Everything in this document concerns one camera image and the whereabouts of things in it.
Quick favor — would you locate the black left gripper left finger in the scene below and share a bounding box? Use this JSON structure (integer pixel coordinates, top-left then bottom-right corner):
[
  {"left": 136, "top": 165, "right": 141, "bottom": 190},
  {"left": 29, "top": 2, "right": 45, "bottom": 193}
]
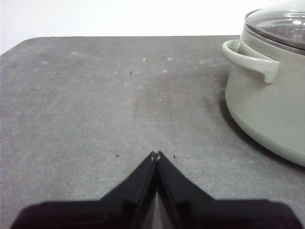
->
[{"left": 10, "top": 150, "right": 159, "bottom": 229}]

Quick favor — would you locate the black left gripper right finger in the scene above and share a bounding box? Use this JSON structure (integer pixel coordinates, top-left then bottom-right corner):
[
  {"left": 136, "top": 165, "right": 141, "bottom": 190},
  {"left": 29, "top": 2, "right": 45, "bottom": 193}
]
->
[{"left": 157, "top": 150, "right": 301, "bottom": 229}]

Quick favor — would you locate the glass lid with green knob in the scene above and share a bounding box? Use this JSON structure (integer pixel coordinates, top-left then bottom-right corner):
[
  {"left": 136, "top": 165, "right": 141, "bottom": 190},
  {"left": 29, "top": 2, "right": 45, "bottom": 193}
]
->
[{"left": 245, "top": 0, "right": 305, "bottom": 52}]

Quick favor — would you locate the pale green electric pot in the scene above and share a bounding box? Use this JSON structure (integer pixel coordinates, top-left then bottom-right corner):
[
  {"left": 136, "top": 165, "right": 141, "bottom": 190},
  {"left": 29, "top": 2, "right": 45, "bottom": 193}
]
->
[{"left": 221, "top": 22, "right": 305, "bottom": 167}]

